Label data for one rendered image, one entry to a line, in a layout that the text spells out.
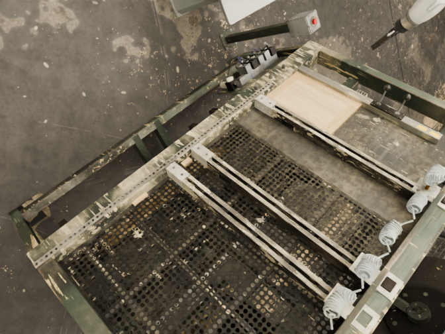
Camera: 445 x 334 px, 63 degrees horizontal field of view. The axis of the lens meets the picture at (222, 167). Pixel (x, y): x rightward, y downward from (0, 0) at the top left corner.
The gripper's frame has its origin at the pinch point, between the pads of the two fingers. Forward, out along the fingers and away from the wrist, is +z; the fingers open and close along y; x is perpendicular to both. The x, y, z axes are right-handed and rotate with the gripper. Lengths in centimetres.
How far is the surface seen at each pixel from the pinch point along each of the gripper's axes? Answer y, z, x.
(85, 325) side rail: -196, 29, -38
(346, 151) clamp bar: -49, 11, -40
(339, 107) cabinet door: -20.2, 28.6, -18.7
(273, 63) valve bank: -20, 59, 31
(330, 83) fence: -10.0, 34.5, -3.2
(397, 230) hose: -78, -22, -73
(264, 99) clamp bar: -53, 42, 9
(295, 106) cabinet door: -39, 40, -4
